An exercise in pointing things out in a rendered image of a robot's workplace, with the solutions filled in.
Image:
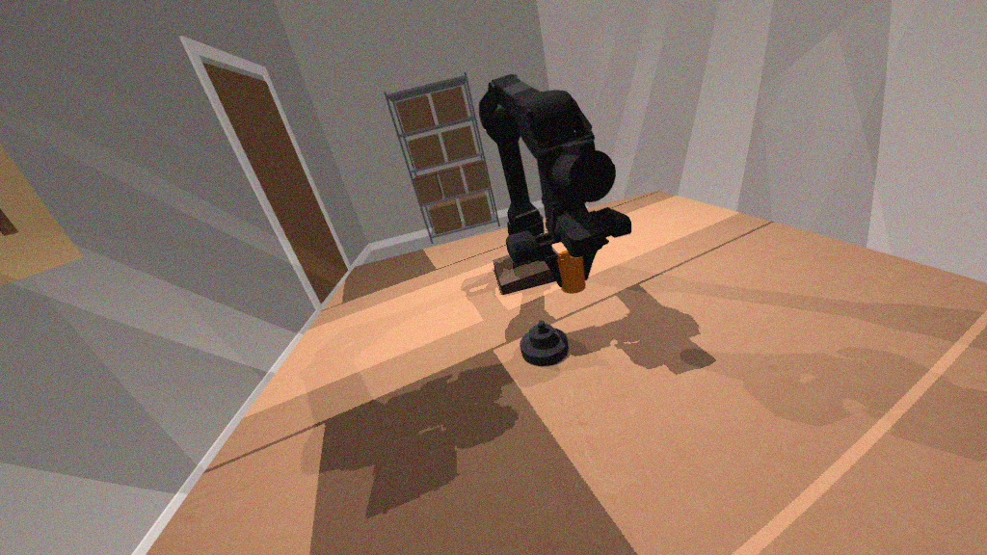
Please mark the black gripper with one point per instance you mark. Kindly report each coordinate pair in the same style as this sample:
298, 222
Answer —
524, 246

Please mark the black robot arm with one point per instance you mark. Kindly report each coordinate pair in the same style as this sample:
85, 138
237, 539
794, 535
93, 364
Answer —
568, 162

